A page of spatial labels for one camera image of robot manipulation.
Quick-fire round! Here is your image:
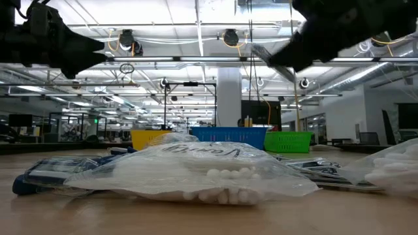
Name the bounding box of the green plastic basket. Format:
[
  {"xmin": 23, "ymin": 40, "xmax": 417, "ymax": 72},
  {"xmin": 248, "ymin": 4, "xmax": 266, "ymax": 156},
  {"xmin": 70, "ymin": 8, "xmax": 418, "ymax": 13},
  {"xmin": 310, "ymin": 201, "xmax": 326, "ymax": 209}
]
[{"xmin": 263, "ymin": 131, "xmax": 314, "ymax": 153}]

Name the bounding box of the yellow plastic basket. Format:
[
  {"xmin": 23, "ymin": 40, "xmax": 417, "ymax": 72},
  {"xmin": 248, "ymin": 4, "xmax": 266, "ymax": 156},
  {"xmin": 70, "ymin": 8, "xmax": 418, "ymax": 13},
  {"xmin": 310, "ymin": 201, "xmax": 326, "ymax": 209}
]
[{"xmin": 130, "ymin": 129, "xmax": 173, "ymax": 151}]

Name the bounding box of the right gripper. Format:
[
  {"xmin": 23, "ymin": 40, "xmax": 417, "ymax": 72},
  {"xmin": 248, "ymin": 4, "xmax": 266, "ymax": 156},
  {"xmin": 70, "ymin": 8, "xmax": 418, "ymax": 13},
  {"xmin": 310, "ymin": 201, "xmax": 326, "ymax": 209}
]
[{"xmin": 267, "ymin": 0, "xmax": 393, "ymax": 73}]

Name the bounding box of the black hanging cable reel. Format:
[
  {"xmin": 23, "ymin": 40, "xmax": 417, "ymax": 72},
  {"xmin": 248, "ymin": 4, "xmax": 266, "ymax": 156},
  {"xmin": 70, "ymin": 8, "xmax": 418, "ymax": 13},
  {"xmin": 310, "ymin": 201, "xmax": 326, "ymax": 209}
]
[
  {"xmin": 118, "ymin": 29, "xmax": 135, "ymax": 49},
  {"xmin": 223, "ymin": 28, "xmax": 240, "ymax": 47}
]

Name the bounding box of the blue plastic basket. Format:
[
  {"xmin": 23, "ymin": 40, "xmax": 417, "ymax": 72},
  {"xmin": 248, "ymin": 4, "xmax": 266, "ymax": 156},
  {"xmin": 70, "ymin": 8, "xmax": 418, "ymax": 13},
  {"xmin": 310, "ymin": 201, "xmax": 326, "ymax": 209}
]
[{"xmin": 191, "ymin": 126, "xmax": 268, "ymax": 151}]

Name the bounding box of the black frame workstation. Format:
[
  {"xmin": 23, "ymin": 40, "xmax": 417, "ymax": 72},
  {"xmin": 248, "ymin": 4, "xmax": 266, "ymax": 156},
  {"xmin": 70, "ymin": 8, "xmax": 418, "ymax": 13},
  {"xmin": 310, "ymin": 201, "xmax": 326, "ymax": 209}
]
[{"xmin": 163, "ymin": 81, "xmax": 218, "ymax": 128}]

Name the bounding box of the black hanging cable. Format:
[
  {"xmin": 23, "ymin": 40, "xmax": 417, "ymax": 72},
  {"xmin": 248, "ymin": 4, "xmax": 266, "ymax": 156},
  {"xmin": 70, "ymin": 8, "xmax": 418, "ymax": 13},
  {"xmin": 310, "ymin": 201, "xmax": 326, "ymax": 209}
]
[{"xmin": 247, "ymin": 0, "xmax": 255, "ymax": 102}]

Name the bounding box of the black aluminium rig frame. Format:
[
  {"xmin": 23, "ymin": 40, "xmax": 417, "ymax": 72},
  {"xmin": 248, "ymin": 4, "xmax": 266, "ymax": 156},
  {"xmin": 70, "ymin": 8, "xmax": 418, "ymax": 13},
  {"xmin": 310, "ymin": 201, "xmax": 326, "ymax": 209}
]
[{"xmin": 0, "ymin": 140, "xmax": 393, "ymax": 156}]

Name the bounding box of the white building column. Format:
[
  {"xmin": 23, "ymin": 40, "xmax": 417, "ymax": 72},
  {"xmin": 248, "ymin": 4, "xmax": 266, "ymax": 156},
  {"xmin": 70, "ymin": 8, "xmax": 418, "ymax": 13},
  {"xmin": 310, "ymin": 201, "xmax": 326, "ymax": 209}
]
[{"xmin": 217, "ymin": 67, "xmax": 242, "ymax": 127}]

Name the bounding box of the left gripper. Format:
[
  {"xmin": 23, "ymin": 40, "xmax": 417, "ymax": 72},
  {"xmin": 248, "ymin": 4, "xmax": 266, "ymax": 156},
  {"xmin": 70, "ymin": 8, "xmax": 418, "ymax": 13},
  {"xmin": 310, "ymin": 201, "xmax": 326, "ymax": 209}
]
[{"xmin": 0, "ymin": 1, "xmax": 109, "ymax": 80}]

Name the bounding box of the vanity pack cotton bag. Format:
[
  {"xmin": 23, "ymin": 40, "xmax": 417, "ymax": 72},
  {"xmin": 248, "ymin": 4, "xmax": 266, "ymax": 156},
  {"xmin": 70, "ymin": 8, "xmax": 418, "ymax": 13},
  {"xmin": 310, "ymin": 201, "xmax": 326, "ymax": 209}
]
[
  {"xmin": 63, "ymin": 140, "xmax": 320, "ymax": 206},
  {"xmin": 338, "ymin": 137, "xmax": 418, "ymax": 200}
]

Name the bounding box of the black monitor screen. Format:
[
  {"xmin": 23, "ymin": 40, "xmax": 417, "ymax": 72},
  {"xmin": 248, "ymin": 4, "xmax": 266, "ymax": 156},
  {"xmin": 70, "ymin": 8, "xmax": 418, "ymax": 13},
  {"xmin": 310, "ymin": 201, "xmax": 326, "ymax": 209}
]
[{"xmin": 241, "ymin": 100, "xmax": 282, "ymax": 127}]

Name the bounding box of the silver nail clipper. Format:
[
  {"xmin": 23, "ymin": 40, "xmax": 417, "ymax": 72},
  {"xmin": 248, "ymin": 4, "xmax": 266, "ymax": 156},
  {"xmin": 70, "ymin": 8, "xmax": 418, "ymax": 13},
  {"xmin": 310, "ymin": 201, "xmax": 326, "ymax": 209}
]
[
  {"xmin": 287, "ymin": 164, "xmax": 349, "ymax": 180},
  {"xmin": 274, "ymin": 155, "xmax": 342, "ymax": 170},
  {"xmin": 303, "ymin": 176, "xmax": 383, "ymax": 193}
]

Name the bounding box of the black mesh bin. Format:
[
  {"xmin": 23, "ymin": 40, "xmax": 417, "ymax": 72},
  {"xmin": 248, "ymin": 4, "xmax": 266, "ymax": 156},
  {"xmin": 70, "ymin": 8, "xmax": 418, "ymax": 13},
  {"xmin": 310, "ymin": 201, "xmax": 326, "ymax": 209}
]
[{"xmin": 359, "ymin": 131, "xmax": 381, "ymax": 146}]

